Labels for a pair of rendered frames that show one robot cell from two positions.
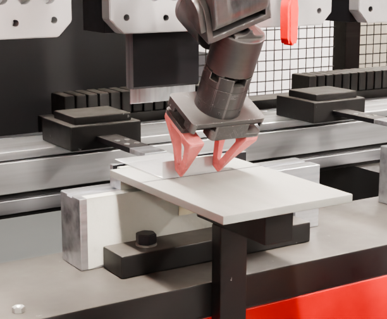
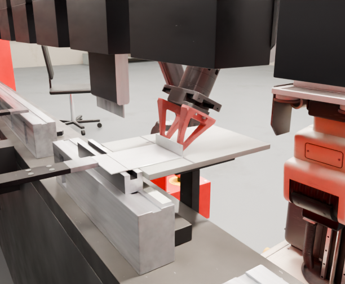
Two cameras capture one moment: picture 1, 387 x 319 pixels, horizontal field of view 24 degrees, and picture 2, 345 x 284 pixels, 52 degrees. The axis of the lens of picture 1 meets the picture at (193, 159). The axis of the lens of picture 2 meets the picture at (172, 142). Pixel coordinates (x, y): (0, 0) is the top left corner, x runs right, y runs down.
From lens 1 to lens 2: 1.29 m
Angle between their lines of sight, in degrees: 88
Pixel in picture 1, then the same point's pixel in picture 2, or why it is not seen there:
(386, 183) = (42, 145)
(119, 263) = (189, 231)
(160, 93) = (111, 105)
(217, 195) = (223, 145)
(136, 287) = (207, 233)
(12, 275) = not seen: outside the picture
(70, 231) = (157, 240)
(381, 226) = not seen: hidden behind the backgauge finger
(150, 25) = not seen: hidden behind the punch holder
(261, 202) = (236, 137)
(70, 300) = (243, 260)
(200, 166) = (165, 143)
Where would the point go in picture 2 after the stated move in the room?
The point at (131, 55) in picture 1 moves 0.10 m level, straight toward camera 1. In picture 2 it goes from (126, 73) to (195, 72)
